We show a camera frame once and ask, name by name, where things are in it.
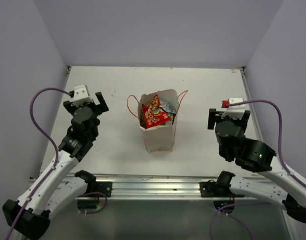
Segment green snack bag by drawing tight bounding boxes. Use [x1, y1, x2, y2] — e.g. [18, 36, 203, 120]
[160, 113, 176, 126]

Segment small silver snack packet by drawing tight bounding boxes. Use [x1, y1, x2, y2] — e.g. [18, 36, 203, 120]
[159, 97, 177, 117]

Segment small red snack packet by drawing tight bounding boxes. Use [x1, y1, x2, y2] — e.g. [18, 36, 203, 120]
[140, 94, 169, 129]

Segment beige paper bag orange handles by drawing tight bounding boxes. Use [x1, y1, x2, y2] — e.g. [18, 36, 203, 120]
[126, 89, 188, 153]

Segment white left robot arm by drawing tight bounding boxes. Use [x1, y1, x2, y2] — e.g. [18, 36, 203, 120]
[3, 85, 109, 240]

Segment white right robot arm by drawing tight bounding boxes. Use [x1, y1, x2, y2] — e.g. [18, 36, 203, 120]
[207, 108, 306, 224]

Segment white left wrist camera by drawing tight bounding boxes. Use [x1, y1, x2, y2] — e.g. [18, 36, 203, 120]
[69, 85, 92, 107]

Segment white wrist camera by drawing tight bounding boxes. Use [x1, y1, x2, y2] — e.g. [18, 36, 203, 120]
[69, 85, 92, 107]
[221, 97, 245, 120]

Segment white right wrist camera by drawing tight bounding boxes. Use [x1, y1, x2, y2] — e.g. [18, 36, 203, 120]
[221, 97, 245, 120]

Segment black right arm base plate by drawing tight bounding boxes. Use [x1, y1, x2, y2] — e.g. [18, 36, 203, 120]
[199, 179, 245, 198]

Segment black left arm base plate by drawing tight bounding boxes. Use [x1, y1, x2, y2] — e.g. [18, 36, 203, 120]
[86, 181, 113, 198]

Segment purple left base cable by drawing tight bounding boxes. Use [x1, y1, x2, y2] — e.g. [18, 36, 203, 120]
[77, 191, 108, 215]

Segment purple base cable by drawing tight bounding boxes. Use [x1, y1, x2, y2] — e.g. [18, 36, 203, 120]
[209, 201, 271, 240]
[77, 191, 108, 215]

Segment aluminium mounting rail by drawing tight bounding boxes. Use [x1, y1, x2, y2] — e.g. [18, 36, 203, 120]
[30, 175, 267, 201]

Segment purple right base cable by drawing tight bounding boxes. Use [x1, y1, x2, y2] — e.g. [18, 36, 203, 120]
[209, 201, 271, 240]

